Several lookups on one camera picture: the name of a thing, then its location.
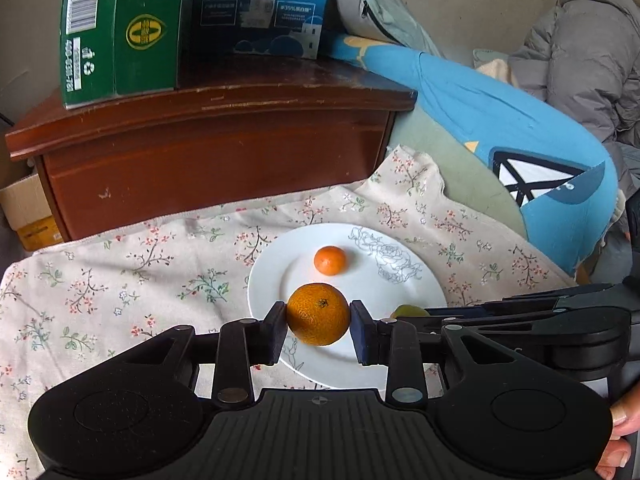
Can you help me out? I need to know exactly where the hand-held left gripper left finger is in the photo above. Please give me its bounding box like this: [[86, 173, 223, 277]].
[[115, 301, 290, 408]]

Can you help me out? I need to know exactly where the blue printed pillow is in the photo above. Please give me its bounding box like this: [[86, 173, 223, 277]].
[[320, 32, 621, 276]]

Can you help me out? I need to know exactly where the pale green bedsheet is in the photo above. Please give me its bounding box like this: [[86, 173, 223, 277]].
[[387, 107, 531, 238]]

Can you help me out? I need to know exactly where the green jujube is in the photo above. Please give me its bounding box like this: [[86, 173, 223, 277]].
[[390, 304, 431, 320]]

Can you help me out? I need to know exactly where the cardboard box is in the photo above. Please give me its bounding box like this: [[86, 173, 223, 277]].
[[0, 172, 63, 252]]

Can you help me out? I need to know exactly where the grey down jacket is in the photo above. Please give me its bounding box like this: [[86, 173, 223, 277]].
[[507, 0, 640, 201]]

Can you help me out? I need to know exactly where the grey-green bag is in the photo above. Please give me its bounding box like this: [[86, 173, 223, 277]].
[[336, 0, 443, 58]]

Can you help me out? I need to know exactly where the blue carton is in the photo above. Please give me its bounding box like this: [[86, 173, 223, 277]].
[[177, 0, 336, 61]]

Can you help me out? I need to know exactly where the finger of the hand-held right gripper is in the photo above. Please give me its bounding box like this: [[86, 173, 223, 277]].
[[422, 306, 563, 333], [477, 283, 618, 311]]

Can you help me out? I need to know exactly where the cream cloth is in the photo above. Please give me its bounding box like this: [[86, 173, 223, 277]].
[[472, 49, 516, 83]]

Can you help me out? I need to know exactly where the green carton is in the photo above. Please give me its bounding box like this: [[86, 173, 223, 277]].
[[60, 0, 198, 110]]

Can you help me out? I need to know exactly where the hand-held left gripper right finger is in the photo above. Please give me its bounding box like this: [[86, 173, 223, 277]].
[[349, 300, 556, 408]]

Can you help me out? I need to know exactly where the wooden nightstand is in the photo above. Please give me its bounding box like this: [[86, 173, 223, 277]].
[[5, 52, 418, 242]]

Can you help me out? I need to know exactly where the orange mandarin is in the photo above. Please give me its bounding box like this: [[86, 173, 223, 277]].
[[314, 245, 347, 276], [286, 283, 351, 347]]

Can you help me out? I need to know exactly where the floral tablecloth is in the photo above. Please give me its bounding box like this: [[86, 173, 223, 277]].
[[0, 144, 581, 480]]

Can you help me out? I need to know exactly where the white plate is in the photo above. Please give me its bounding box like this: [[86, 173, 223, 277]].
[[247, 223, 448, 391]]

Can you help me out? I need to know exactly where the person's right hand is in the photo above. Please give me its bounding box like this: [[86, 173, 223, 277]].
[[596, 379, 640, 480]]

